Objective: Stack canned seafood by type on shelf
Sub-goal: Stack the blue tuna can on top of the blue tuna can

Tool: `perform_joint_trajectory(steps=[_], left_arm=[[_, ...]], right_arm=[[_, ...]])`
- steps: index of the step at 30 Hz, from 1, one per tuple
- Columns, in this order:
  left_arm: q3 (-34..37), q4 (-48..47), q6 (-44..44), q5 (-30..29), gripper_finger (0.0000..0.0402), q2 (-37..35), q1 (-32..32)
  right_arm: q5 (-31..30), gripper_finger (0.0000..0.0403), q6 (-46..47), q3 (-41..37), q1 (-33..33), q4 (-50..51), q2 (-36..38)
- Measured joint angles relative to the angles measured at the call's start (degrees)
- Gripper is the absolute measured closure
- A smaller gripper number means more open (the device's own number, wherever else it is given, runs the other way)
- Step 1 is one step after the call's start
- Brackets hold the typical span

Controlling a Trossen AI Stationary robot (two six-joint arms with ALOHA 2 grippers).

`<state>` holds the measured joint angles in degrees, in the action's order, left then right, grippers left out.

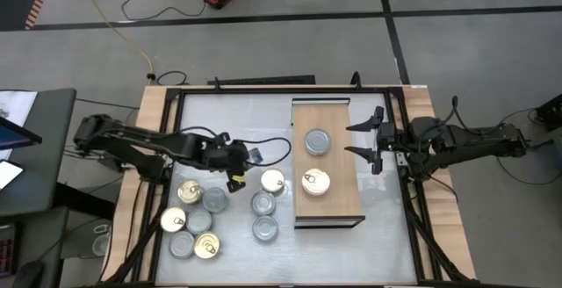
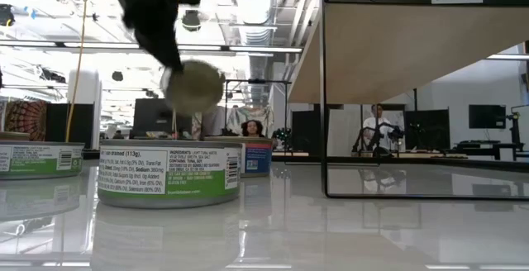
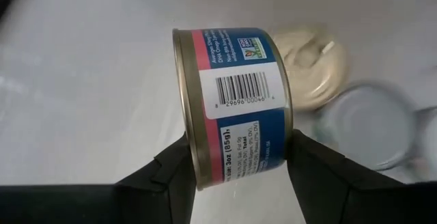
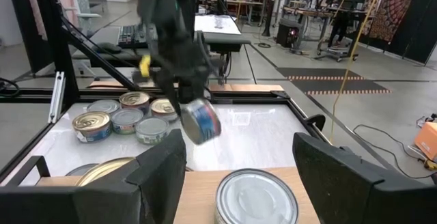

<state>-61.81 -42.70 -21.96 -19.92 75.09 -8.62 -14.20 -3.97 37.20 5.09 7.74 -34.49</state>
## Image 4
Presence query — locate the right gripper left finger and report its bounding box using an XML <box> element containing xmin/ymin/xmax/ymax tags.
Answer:
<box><xmin>0</xmin><ymin>128</ymin><xmax>187</xmax><ymax>224</ymax></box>

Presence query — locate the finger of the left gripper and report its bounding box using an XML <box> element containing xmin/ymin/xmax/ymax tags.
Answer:
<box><xmin>179</xmin><ymin>76</ymin><xmax>208</xmax><ymax>104</ymax></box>
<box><xmin>155</xmin><ymin>70</ymin><xmax>182</xmax><ymax>117</ymax></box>

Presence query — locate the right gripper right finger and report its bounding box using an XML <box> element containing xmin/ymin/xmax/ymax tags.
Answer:
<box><xmin>292</xmin><ymin>131</ymin><xmax>437</xmax><ymax>224</ymax></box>

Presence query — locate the yellow tape tag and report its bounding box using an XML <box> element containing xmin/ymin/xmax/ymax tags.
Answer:
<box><xmin>139</xmin><ymin>55</ymin><xmax>152</xmax><ymax>79</ymax></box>

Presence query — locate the grey side desk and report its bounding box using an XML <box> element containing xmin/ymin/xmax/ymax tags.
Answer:
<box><xmin>194</xmin><ymin>14</ymin><xmax>253</xmax><ymax>53</ymax></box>

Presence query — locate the white paper sheet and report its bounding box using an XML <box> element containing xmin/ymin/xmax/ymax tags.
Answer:
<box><xmin>194</xmin><ymin>14</ymin><xmax>242</xmax><ymax>36</ymax></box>

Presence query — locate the black keyboard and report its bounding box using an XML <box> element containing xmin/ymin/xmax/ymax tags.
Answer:
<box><xmin>117</xmin><ymin>24</ymin><xmax>147</xmax><ymax>49</ymax></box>

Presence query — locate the black computer mouse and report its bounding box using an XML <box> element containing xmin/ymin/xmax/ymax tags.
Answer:
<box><xmin>91</xmin><ymin>42</ymin><xmax>123</xmax><ymax>55</ymax></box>

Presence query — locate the grey keyboard desk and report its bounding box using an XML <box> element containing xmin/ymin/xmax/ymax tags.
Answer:
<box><xmin>70</xmin><ymin>24</ymin><xmax>161</xmax><ymax>68</ymax></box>

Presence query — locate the orange box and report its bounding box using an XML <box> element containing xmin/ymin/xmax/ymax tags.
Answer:
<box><xmin>414</xmin><ymin>121</ymin><xmax>437</xmax><ymax>162</ymax></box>

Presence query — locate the black computer tower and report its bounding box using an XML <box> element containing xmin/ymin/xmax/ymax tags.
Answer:
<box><xmin>275</xmin><ymin>18</ymin><xmax>305</xmax><ymax>49</ymax></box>

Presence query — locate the black floor mat striped edge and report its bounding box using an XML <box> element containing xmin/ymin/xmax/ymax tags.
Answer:
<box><xmin>275</xmin><ymin>66</ymin><xmax>393</xmax><ymax>96</ymax></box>

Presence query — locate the background workbench desk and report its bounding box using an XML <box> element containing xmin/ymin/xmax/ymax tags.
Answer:
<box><xmin>283</xmin><ymin>5</ymin><xmax>375</xmax><ymax>63</ymax></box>

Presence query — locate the person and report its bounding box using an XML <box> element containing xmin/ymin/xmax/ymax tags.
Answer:
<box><xmin>326</xmin><ymin>10</ymin><xmax>352</xmax><ymax>49</ymax></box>

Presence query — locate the black partition panel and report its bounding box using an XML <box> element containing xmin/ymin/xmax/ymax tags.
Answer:
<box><xmin>389</xmin><ymin>0</ymin><xmax>437</xmax><ymax>65</ymax></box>

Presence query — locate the black pedestal stand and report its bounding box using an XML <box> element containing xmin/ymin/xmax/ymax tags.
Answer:
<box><xmin>261</xmin><ymin>0</ymin><xmax>284</xmax><ymax>37</ymax></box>

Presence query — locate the wooden shelf with black frame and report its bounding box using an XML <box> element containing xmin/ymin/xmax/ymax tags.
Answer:
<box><xmin>5</xmin><ymin>155</ymin><xmax>322</xmax><ymax>224</ymax></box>

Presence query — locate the silver aluminium bracket bar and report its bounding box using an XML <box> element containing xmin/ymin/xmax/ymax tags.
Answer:
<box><xmin>47</xmin><ymin>70</ymin><xmax>66</xmax><ymax>125</ymax></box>

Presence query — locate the black table rig frame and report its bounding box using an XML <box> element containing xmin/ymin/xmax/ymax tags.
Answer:
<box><xmin>0</xmin><ymin>0</ymin><xmax>399</xmax><ymax>184</ymax></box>

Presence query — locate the yellow cable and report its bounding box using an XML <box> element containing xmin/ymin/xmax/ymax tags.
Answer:
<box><xmin>328</xmin><ymin>0</ymin><xmax>389</xmax><ymax>145</ymax></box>

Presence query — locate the patterned wall tapestry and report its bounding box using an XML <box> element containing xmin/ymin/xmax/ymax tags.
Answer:
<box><xmin>361</xmin><ymin>0</ymin><xmax>423</xmax><ymax>43</ymax></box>

